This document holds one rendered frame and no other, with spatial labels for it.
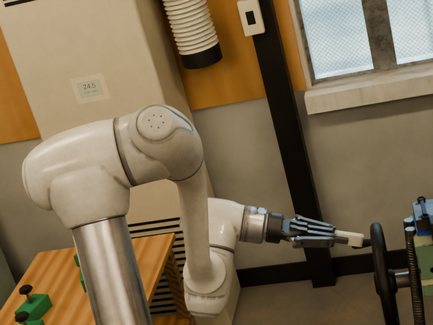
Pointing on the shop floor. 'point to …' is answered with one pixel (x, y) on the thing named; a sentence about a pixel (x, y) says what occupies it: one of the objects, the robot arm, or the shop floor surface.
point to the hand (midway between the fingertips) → (348, 238)
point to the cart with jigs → (146, 260)
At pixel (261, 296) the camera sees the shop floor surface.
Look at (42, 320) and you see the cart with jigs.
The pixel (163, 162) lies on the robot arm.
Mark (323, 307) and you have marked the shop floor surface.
